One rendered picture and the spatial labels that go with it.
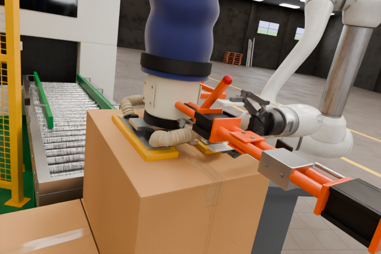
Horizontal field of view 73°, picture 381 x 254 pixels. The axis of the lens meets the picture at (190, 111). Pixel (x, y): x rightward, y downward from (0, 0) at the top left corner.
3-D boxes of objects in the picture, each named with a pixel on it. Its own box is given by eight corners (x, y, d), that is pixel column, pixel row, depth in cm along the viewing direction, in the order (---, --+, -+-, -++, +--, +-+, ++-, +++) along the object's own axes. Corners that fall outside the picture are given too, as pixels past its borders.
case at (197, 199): (82, 197, 111) (86, 109, 101) (165, 182, 132) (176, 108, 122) (125, 338, 63) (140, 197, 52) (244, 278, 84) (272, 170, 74)
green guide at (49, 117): (25, 78, 292) (25, 70, 289) (36, 79, 298) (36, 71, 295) (35, 129, 166) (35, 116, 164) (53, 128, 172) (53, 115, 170)
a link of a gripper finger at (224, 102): (244, 106, 64) (244, 102, 64) (223, 106, 60) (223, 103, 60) (236, 102, 66) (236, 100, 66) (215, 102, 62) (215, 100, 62)
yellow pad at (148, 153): (111, 119, 94) (111, 106, 93) (137, 118, 100) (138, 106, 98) (145, 163, 67) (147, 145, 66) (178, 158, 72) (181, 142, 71)
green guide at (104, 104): (76, 80, 322) (76, 73, 319) (85, 80, 328) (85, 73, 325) (117, 125, 196) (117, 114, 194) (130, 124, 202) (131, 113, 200)
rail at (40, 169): (22, 90, 294) (22, 74, 289) (28, 91, 297) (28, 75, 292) (37, 220, 113) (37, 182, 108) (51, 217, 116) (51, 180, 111)
